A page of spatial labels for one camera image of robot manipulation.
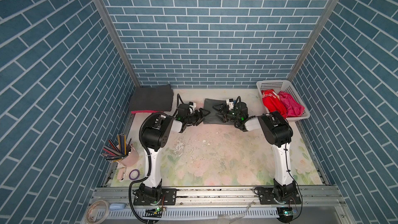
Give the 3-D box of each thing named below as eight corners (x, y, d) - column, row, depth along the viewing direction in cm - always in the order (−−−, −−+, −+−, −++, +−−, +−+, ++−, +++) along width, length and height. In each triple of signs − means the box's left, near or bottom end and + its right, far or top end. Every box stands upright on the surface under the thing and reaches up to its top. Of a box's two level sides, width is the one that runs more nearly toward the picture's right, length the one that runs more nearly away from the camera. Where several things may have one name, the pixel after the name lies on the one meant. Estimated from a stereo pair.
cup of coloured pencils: (113, 169, 84) (98, 158, 72) (122, 146, 92) (109, 133, 80) (136, 169, 84) (125, 159, 72) (142, 146, 93) (133, 134, 80)
